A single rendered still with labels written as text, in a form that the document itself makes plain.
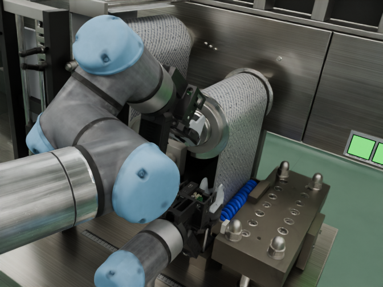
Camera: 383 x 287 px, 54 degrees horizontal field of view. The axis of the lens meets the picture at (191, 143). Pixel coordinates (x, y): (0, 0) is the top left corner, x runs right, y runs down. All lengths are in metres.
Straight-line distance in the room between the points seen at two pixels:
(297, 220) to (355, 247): 1.76
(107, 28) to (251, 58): 0.64
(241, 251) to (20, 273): 0.49
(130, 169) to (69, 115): 0.13
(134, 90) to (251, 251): 0.46
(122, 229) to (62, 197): 0.70
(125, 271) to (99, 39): 0.33
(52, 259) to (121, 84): 0.59
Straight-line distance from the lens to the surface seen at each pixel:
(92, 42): 0.46
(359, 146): 1.02
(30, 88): 0.95
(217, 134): 0.75
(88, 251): 0.98
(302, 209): 0.99
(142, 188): 0.35
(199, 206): 0.71
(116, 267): 0.60
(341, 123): 1.02
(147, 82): 0.50
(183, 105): 0.62
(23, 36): 0.89
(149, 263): 0.62
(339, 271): 2.48
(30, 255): 0.99
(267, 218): 0.93
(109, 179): 0.36
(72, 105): 0.47
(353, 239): 2.76
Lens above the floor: 1.58
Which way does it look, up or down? 28 degrees down
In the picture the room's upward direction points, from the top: 7 degrees clockwise
